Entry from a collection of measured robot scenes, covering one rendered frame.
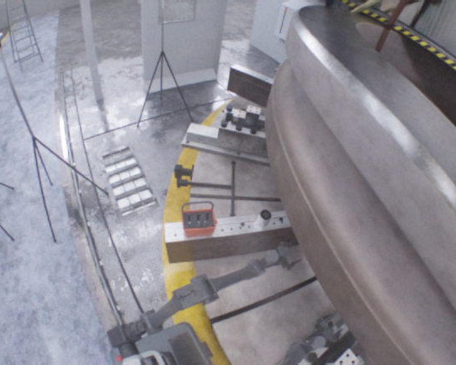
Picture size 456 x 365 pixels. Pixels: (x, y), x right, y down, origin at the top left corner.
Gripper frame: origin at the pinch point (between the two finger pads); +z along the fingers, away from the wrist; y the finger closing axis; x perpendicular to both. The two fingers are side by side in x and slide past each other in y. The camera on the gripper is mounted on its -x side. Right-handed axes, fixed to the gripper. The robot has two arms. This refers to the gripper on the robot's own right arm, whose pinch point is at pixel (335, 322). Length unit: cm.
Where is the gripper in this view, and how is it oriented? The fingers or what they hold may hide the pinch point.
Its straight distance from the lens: 132.3
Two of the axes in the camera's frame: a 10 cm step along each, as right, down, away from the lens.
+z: 8.6, -3.1, 4.0
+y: -4.9, -7.2, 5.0
